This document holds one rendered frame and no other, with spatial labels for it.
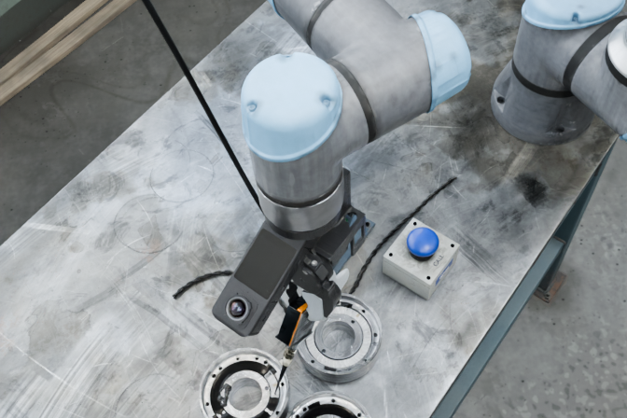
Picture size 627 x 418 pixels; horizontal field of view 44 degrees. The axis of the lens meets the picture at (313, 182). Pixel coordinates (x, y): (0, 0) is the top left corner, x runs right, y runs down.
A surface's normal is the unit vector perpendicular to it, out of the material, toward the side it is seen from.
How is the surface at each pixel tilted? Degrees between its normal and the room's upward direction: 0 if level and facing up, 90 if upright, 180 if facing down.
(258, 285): 29
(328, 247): 0
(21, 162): 0
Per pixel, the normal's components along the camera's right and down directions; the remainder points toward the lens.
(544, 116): -0.23, 0.61
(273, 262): -0.29, -0.15
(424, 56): 0.22, -0.14
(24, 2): 0.80, 0.48
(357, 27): -0.38, -0.33
